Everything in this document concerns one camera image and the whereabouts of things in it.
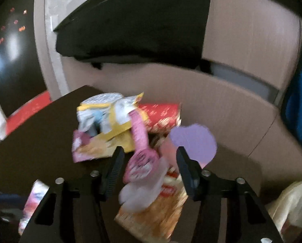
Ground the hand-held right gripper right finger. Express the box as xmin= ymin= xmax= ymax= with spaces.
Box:
xmin=176 ymin=146 xmax=284 ymax=243

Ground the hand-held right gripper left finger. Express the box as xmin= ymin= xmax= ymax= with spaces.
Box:
xmin=19 ymin=145 xmax=126 ymax=243

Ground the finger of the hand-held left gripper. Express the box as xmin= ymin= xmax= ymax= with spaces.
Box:
xmin=0 ymin=186 xmax=27 ymax=208

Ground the colourful shiny packet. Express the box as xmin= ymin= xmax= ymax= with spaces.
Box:
xmin=18 ymin=180 xmax=50 ymax=234

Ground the pink yellow snack packet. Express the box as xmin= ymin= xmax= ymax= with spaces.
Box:
xmin=72 ymin=129 xmax=136 ymax=164

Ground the white translucent wrapper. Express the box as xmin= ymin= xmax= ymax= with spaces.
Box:
xmin=119 ymin=157 xmax=170 ymax=212

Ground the white blue wrapper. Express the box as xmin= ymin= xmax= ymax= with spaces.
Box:
xmin=79 ymin=109 xmax=116 ymax=136

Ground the orange snack packet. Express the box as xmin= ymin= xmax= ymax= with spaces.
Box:
xmin=114 ymin=167 xmax=189 ymax=242

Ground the red patterned can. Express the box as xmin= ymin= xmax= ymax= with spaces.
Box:
xmin=138 ymin=102 xmax=182 ymax=133

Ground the blue and yellow sponge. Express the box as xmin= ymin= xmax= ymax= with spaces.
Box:
xmin=76 ymin=92 xmax=149 ymax=142

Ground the yellowish plastic bag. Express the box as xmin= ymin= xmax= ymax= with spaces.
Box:
xmin=265 ymin=181 xmax=302 ymax=236

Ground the beige sofa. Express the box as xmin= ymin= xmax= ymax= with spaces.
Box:
xmin=34 ymin=0 xmax=302 ymax=243

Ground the red floor mat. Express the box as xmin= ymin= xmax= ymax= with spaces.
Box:
xmin=5 ymin=91 xmax=52 ymax=136

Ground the blue cushion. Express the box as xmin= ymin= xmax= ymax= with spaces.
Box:
xmin=284 ymin=25 xmax=302 ymax=155

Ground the black glossy door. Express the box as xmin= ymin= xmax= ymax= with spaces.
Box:
xmin=0 ymin=0 xmax=49 ymax=118

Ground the black cloth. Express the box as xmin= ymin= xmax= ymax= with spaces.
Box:
xmin=53 ymin=0 xmax=212 ymax=70

